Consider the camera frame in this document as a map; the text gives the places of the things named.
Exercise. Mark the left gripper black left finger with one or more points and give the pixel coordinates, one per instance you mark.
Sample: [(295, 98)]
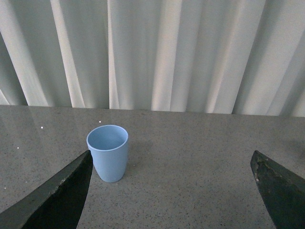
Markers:
[(57, 203)]

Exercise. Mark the white pleated curtain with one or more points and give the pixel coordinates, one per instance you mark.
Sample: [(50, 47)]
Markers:
[(213, 56)]

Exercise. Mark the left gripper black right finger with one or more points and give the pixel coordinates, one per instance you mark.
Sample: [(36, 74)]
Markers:
[(282, 191)]

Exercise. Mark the light blue plastic cup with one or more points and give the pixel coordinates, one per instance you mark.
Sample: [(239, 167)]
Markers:
[(109, 149)]

